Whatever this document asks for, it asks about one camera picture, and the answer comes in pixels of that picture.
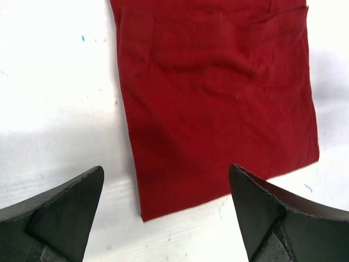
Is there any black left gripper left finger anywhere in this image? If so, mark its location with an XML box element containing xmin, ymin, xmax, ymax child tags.
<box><xmin>1</xmin><ymin>166</ymin><xmax>104</xmax><ymax>261</ymax></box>

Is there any dark red t shirt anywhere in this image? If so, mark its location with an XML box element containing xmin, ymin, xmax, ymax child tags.
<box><xmin>111</xmin><ymin>1</ymin><xmax>319</xmax><ymax>221</ymax></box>

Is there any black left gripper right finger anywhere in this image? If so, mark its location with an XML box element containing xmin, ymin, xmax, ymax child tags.
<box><xmin>228</xmin><ymin>165</ymin><xmax>348</xmax><ymax>261</ymax></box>

